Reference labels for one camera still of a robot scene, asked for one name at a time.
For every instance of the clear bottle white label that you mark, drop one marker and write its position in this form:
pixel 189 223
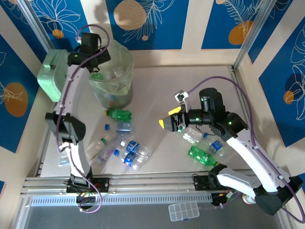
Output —
pixel 118 71

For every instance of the white-capped bottle blue label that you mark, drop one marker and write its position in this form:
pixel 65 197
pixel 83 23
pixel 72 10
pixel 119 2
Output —
pixel 132 146

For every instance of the clear square bottle blue band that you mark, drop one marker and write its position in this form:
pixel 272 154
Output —
pixel 124 128

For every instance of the clear bottle pink label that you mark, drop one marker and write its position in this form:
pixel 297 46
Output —
pixel 107 152

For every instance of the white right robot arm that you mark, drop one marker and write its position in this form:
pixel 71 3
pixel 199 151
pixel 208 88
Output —
pixel 250 155

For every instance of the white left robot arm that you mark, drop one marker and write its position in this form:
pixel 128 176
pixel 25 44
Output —
pixel 74 90

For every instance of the clear bin with plastic liner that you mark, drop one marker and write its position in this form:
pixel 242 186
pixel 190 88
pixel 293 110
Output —
pixel 119 90

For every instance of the mint green plastic case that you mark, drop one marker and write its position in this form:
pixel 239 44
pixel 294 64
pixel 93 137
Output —
pixel 47 78

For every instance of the clear compartment organiser box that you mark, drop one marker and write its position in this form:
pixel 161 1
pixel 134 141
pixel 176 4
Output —
pixel 183 211

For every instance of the black base electronics module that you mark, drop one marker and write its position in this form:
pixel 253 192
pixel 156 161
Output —
pixel 219 198
pixel 85 196

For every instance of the jar with orange lid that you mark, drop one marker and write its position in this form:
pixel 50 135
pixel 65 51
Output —
pixel 247 200

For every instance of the clear plastic wrapper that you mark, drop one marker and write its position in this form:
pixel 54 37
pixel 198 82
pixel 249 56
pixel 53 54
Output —
pixel 64 161

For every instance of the aluminium table side rail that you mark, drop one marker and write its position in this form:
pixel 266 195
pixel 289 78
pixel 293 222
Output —
pixel 238 76

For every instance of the aluminium frame post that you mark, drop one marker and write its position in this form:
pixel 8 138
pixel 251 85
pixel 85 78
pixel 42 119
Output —
pixel 253 33
pixel 37 23

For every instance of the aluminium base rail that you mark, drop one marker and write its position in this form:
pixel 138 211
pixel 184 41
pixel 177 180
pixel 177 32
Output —
pixel 152 182

